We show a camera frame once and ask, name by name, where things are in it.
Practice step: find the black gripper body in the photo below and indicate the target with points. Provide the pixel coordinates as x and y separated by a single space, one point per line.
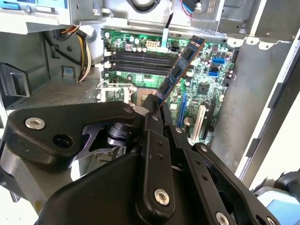
105 192

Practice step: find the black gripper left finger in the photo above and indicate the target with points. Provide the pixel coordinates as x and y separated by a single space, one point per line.
154 168

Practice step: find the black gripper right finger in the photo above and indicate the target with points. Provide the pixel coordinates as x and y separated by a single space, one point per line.
199 178

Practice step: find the RAM stick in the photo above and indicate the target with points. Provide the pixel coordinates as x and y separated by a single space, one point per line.
180 68

